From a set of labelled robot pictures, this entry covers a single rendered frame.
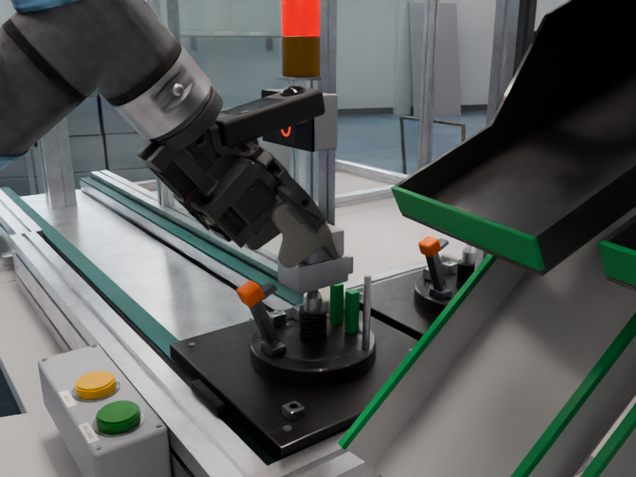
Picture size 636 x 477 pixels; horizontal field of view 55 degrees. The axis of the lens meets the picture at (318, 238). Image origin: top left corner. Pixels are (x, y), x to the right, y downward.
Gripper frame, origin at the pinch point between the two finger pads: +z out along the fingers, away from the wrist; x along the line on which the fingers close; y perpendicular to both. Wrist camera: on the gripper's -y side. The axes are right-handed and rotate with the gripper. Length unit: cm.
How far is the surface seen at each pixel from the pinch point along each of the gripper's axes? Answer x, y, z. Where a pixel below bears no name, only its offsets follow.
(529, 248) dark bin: 32.4, 1.5, -13.9
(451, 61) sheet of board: -774, -655, 568
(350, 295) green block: 1.7, 1.9, 7.3
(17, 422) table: -23.9, 37.4, 0.7
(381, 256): -44, -22, 50
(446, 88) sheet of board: -768, -611, 593
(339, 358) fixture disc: 5.0, 8.2, 8.4
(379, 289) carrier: -10.1, -5.2, 22.0
